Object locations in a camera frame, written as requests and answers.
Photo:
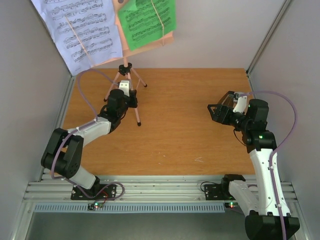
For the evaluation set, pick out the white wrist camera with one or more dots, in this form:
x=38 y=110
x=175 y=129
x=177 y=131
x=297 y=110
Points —
x=125 y=86
x=240 y=99

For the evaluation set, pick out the grey slotted cable duct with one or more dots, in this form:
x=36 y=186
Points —
x=130 y=208

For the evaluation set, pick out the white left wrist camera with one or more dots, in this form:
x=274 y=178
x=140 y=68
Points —
x=125 y=86

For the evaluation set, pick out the right controller board with LEDs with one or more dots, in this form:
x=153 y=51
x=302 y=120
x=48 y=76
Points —
x=231 y=205

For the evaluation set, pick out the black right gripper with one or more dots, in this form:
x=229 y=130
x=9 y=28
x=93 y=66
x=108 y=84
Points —
x=222 y=114

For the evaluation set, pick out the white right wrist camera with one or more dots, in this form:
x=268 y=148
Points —
x=240 y=99

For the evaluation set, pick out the left controller board with LEDs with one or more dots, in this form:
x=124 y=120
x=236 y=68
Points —
x=95 y=205

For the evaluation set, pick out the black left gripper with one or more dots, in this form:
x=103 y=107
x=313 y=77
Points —
x=133 y=93

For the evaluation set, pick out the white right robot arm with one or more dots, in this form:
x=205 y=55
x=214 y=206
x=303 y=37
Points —
x=267 y=215

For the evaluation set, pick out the controller board with leds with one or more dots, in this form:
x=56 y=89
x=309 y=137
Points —
x=95 y=205
x=231 y=205

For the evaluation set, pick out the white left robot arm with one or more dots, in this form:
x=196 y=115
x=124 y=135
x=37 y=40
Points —
x=63 y=153

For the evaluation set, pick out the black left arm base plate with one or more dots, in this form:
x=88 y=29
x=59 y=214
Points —
x=101 y=192

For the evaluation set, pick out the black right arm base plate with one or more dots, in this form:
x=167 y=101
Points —
x=214 y=192

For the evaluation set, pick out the black metronome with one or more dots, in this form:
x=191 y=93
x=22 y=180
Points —
x=228 y=100

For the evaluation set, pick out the green sheet music page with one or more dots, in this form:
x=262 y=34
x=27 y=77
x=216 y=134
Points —
x=146 y=21

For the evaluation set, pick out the aluminium mounting rail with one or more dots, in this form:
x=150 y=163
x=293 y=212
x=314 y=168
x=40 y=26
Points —
x=138 y=188

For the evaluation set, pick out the white sheet music page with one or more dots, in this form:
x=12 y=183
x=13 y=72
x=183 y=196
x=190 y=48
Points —
x=84 y=31

